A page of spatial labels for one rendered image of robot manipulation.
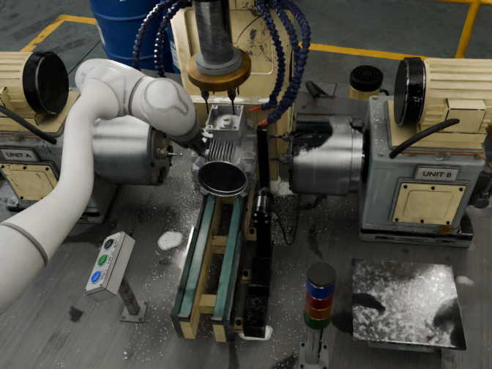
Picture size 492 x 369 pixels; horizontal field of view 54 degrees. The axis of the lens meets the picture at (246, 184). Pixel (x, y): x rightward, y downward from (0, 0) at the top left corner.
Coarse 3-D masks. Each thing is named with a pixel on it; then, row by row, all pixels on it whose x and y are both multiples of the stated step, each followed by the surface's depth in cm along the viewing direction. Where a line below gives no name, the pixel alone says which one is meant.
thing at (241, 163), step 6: (246, 120) 154; (246, 126) 154; (252, 126) 154; (198, 162) 143; (204, 162) 144; (240, 162) 141; (246, 162) 143; (240, 168) 143; (204, 192) 153; (246, 192) 150
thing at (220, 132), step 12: (216, 108) 150; (228, 108) 152; (240, 108) 149; (216, 120) 151; (228, 120) 149; (240, 120) 146; (216, 132) 144; (228, 132) 144; (240, 132) 147; (240, 144) 148
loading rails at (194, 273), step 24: (216, 216) 157; (240, 216) 150; (192, 240) 143; (216, 240) 153; (240, 240) 141; (192, 264) 139; (240, 264) 140; (192, 288) 133; (240, 288) 143; (192, 312) 130; (216, 312) 128; (192, 336) 135; (216, 336) 133
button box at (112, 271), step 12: (120, 240) 126; (132, 240) 129; (108, 252) 125; (120, 252) 125; (96, 264) 125; (108, 264) 121; (120, 264) 123; (108, 276) 119; (120, 276) 122; (96, 288) 118; (108, 288) 118
